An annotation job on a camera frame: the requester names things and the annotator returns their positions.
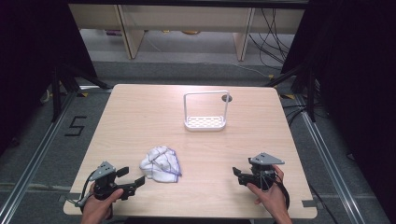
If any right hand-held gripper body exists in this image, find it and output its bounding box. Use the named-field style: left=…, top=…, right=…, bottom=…
left=247, top=151, right=286, bottom=190

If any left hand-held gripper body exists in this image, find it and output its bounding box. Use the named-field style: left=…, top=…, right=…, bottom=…
left=89, top=161, right=137, bottom=202

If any white cloth with blue stitching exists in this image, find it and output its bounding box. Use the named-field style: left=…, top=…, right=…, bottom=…
left=138, top=145, right=183, bottom=184

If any white towel rack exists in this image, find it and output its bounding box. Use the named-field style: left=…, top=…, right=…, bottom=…
left=182, top=90, right=232, bottom=133

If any person's right hand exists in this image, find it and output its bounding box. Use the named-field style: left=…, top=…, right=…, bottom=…
left=247, top=164, right=290, bottom=220

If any person's left hand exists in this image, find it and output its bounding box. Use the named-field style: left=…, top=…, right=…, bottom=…
left=81, top=182, right=125, bottom=224

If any black stand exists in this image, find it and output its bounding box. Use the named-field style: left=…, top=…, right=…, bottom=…
left=263, top=63, right=318, bottom=123
left=50, top=63, right=112, bottom=123

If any black curtain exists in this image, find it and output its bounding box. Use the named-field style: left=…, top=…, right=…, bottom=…
left=0, top=0, right=98, bottom=157
left=280, top=0, right=396, bottom=216

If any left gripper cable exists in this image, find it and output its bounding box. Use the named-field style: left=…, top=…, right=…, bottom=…
left=74, top=170, right=96, bottom=209

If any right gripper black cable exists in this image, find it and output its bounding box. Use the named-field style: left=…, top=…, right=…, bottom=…
left=273, top=178, right=291, bottom=213

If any metal floor rail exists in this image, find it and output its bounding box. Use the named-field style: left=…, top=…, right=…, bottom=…
left=0, top=91, right=78, bottom=224
left=294, top=92, right=372, bottom=224

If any black floor cable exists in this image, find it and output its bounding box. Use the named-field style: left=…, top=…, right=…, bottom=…
left=307, top=182, right=341, bottom=224

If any bundle of black cables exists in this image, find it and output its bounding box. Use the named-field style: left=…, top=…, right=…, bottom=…
left=247, top=7, right=295, bottom=70

